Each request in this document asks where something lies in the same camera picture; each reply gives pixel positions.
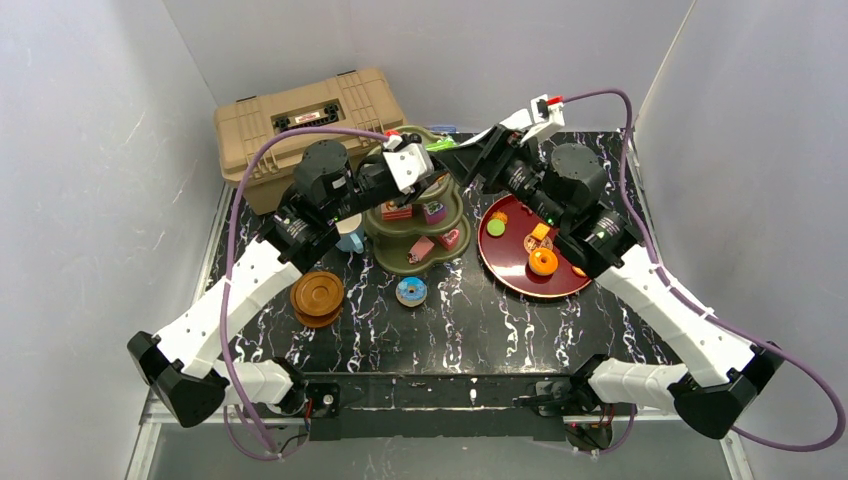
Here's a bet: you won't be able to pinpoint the stacked brown wooden coasters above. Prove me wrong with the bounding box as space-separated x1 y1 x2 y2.
290 271 344 329

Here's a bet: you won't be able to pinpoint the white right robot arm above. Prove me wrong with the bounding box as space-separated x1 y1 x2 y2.
431 128 781 439

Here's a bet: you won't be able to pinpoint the tan plastic toolbox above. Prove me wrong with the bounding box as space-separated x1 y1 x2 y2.
214 68 406 215

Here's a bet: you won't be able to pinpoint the red round lacquer tray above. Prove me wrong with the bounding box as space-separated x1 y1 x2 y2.
477 195 590 299

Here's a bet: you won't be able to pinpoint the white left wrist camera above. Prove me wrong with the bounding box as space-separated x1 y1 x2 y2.
382 131 435 194

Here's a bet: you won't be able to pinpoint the green macaron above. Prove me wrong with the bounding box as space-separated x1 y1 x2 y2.
486 218 506 238

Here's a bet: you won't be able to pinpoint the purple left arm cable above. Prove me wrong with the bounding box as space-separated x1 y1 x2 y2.
218 126 402 463

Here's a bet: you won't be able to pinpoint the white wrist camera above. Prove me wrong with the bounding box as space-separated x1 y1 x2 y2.
501 94 565 146
382 131 435 194

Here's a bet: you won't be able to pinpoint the green three-tier serving stand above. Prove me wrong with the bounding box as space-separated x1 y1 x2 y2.
362 125 473 278

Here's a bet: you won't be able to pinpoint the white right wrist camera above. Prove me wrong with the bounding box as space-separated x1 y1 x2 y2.
501 94 565 146

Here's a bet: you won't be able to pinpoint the green cube sweet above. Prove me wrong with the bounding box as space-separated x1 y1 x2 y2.
425 136 458 152

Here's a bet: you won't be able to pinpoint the orange glazed donut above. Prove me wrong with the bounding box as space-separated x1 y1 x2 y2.
527 247 559 277

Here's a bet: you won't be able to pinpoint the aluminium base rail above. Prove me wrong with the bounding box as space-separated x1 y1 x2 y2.
125 374 757 480

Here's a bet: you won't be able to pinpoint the purple frosted cake slice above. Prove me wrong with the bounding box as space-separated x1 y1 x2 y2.
422 201 449 225

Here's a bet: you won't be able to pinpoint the blue mug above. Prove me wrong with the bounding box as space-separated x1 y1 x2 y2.
336 213 365 254

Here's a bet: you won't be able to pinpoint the blue frosted donut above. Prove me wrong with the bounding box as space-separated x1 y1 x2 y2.
395 277 428 308

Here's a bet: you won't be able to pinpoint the red layered cake square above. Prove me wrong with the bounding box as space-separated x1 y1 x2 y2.
380 201 414 222

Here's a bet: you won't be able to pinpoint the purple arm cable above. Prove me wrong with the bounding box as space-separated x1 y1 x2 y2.
546 88 848 458
218 126 402 463

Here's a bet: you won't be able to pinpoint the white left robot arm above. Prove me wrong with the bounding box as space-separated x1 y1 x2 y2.
127 140 447 428

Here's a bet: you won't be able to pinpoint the pink sprinkled cake slice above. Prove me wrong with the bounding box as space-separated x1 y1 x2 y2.
437 228 461 251

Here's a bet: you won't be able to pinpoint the orange flower cookie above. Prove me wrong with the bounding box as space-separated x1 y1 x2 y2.
491 211 508 225

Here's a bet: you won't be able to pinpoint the pink swirl roll cake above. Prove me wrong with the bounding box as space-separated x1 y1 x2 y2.
407 236 435 265

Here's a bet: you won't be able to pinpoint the square yellow cracker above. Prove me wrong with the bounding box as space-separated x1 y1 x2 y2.
530 223 551 242

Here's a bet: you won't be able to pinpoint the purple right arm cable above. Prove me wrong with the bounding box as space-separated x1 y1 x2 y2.
546 88 848 458

